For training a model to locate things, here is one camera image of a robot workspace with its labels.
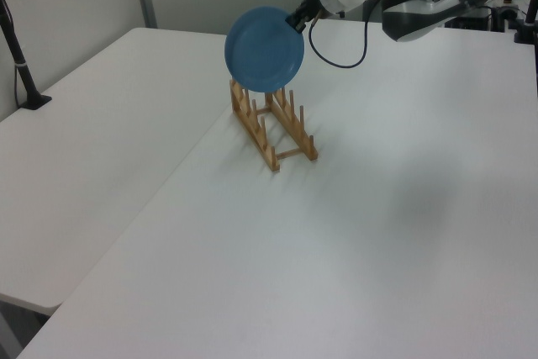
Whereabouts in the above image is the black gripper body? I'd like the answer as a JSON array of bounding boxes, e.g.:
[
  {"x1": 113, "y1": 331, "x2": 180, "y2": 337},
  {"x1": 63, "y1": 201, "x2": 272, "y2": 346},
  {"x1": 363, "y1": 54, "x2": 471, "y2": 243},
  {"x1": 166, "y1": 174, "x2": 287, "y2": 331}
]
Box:
[{"x1": 293, "y1": 0, "x2": 325, "y2": 23}]

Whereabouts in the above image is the blue round plate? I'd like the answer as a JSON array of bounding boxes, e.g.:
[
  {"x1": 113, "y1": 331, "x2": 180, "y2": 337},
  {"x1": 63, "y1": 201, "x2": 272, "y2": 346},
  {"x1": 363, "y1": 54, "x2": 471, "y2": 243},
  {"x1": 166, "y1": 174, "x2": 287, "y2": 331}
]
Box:
[{"x1": 224, "y1": 5, "x2": 306, "y2": 93}]

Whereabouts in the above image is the wooden plate rack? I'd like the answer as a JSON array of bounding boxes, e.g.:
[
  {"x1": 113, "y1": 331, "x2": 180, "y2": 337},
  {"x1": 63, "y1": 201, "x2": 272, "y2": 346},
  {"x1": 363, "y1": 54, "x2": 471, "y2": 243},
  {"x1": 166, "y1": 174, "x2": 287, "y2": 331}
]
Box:
[{"x1": 229, "y1": 77, "x2": 319, "y2": 173}]

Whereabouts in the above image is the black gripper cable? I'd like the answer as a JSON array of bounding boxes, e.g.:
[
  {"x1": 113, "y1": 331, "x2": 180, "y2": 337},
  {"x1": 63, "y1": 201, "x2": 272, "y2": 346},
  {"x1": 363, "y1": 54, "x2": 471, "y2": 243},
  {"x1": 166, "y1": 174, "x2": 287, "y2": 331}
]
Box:
[{"x1": 308, "y1": 0, "x2": 386, "y2": 70}]

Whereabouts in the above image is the black camera pole with base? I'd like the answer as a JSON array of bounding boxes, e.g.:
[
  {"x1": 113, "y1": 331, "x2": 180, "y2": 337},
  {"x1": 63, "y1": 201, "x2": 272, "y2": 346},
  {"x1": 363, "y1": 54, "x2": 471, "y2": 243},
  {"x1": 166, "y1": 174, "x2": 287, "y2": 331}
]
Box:
[{"x1": 0, "y1": 0, "x2": 53, "y2": 110}]

